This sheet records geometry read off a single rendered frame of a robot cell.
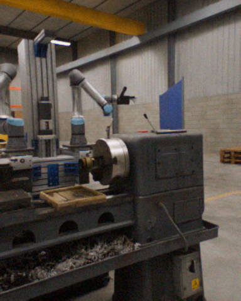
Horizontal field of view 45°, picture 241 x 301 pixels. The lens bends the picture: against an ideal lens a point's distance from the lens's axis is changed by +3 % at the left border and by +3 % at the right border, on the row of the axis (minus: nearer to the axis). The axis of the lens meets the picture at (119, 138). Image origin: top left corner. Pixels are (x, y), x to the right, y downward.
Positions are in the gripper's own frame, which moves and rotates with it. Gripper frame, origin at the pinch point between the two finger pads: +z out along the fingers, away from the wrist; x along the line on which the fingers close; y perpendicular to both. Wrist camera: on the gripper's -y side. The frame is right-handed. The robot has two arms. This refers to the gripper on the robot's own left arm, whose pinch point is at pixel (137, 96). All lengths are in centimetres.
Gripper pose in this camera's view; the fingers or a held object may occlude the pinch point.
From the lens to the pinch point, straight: 267.0
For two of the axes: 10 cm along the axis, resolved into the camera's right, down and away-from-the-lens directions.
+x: 1.4, 1.8, -9.7
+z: 9.9, -0.3, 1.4
